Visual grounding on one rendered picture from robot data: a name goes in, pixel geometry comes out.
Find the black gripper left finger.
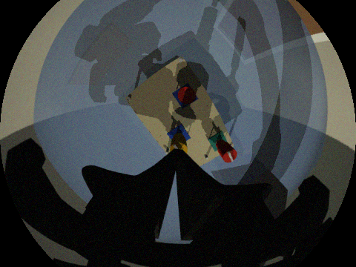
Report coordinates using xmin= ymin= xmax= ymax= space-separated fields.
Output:
xmin=81 ymin=148 xmax=179 ymax=238

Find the tan board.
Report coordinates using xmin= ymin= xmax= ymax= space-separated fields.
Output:
xmin=125 ymin=57 xmax=237 ymax=166

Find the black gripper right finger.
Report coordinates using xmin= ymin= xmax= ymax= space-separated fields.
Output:
xmin=176 ymin=149 xmax=273 ymax=241

